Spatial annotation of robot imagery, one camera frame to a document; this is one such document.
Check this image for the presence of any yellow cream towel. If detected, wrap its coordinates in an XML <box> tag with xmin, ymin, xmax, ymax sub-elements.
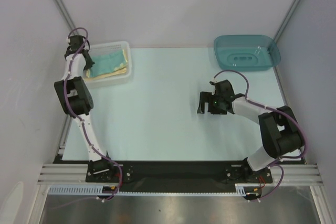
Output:
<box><xmin>84</xmin><ymin>68</ymin><xmax>127</xmax><ymax>81</ymax></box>

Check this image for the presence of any pale yellow towel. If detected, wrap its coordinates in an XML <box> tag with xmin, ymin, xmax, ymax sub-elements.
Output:
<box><xmin>86</xmin><ymin>49</ymin><xmax>128</xmax><ymax>79</ymax></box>

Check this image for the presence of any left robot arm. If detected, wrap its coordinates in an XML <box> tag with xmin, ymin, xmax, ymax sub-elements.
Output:
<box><xmin>54</xmin><ymin>35</ymin><xmax>110</xmax><ymax>162</ymax></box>

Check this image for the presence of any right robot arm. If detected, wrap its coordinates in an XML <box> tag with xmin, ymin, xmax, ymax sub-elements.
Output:
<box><xmin>197</xmin><ymin>80</ymin><xmax>305</xmax><ymax>183</ymax></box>

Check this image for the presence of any white perforated plastic basket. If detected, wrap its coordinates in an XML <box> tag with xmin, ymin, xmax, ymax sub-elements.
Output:
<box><xmin>83</xmin><ymin>41</ymin><xmax>132</xmax><ymax>88</ymax></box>

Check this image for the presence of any teal translucent plastic bin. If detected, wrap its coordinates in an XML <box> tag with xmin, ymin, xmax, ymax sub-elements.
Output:
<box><xmin>214</xmin><ymin>35</ymin><xmax>281</xmax><ymax>72</ymax></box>

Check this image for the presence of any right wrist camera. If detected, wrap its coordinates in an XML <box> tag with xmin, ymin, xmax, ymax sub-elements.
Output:
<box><xmin>209</xmin><ymin>79</ymin><xmax>216</xmax><ymax>95</ymax></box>

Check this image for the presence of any left aluminium frame post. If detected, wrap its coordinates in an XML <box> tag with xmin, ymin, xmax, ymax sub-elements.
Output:
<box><xmin>39</xmin><ymin>0</ymin><xmax>79</xmax><ymax>36</ymax></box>

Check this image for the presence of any aluminium frame post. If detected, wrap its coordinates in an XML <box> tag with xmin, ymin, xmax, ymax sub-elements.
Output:
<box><xmin>274</xmin><ymin>0</ymin><xmax>301</xmax><ymax>42</ymax></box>
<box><xmin>39</xmin><ymin>0</ymin><xmax>79</xmax><ymax>36</ymax></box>

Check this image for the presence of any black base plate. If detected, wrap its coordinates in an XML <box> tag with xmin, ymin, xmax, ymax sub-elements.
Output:
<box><xmin>52</xmin><ymin>153</ymin><xmax>308</xmax><ymax>194</ymax></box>

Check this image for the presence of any aluminium front rail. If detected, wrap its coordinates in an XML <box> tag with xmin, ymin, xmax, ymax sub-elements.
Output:
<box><xmin>37</xmin><ymin>164</ymin><xmax>323</xmax><ymax>186</ymax></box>

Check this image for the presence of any left slotted cable duct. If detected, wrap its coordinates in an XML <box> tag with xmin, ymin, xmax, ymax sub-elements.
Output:
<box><xmin>48</xmin><ymin>185</ymin><xmax>115</xmax><ymax>196</ymax></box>

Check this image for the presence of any right aluminium frame post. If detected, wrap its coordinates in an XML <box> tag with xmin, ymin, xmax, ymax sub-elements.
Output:
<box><xmin>274</xmin><ymin>0</ymin><xmax>301</xmax><ymax>42</ymax></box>

